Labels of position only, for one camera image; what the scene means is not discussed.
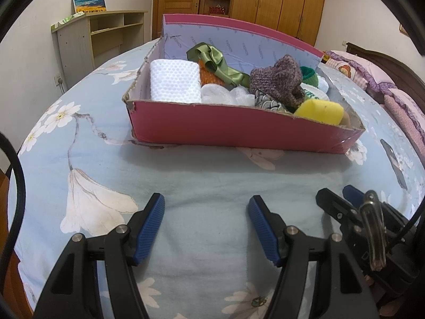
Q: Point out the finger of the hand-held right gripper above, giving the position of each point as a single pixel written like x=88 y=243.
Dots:
x=352 y=193
x=333 y=204

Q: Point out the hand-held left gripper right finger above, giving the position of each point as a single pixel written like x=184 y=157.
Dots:
x=264 y=229

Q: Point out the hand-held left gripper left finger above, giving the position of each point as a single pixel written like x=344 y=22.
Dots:
x=149 y=229

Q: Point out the beige egg-shaped sponge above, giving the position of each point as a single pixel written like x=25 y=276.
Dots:
x=346 y=119

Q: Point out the yellow sponge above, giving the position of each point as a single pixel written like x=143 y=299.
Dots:
x=318 y=111

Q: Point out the pink cardboard box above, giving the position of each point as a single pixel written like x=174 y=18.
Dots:
x=232 y=126

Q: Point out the black white patterned sock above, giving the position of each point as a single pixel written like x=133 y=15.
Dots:
x=265 y=101

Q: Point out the brown knitted sock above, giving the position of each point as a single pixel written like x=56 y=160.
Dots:
x=275 y=76

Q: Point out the white knitted cloth roll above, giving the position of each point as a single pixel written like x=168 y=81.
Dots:
x=174 y=79

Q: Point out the orange frilly sock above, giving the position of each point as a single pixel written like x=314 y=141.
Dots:
x=207 y=76

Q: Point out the black smartphone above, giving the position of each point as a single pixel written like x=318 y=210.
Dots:
x=395 y=162

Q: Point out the blue floral bedsheet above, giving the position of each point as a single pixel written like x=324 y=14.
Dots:
x=199 y=179

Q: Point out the pink pillow with purple ruffle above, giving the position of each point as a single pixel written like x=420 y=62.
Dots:
x=368 y=64
x=408 y=113

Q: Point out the cartoon print pillow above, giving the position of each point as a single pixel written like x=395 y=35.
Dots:
x=345 y=73

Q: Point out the yellow and black toy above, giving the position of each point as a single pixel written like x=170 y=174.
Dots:
x=326 y=59

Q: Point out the beige shelf unit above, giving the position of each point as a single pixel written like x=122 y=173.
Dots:
x=76 y=46

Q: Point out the wooden wardrobe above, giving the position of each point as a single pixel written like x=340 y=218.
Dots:
x=282 y=0

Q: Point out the red box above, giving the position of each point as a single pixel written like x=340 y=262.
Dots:
x=219 y=10

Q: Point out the green pamphlet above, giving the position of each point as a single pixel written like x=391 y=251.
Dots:
x=69 y=19

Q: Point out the blue and yellow painting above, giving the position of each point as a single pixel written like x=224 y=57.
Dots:
x=89 y=0

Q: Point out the framed wall picture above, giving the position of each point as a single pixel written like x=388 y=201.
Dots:
x=404 y=29

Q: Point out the wall socket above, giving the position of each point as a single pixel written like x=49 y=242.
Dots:
x=58 y=80

